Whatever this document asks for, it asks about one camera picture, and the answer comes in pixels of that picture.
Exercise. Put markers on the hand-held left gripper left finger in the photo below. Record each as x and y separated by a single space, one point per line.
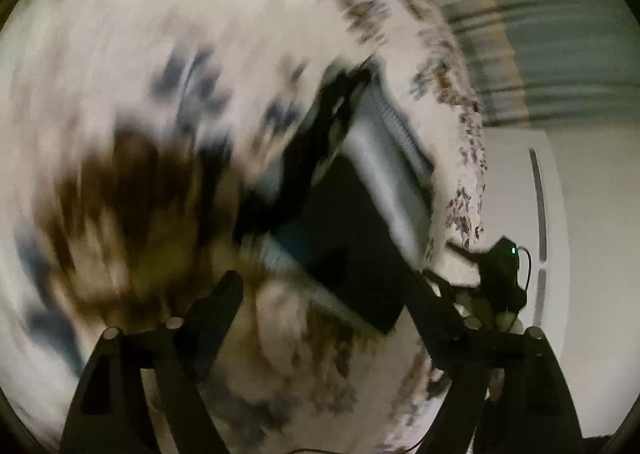
219 306

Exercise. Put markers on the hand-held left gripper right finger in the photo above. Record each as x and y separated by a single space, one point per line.
431 301

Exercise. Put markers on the person's right hand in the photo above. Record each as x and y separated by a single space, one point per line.
482 308

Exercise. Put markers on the black grey white striped sweater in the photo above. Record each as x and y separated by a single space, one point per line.
350 234

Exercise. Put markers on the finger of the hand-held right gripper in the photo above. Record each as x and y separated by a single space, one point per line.
462 252

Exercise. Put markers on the floral blanket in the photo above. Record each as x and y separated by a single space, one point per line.
125 34

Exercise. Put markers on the wide grey-green curtain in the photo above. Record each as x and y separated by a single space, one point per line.
560 64

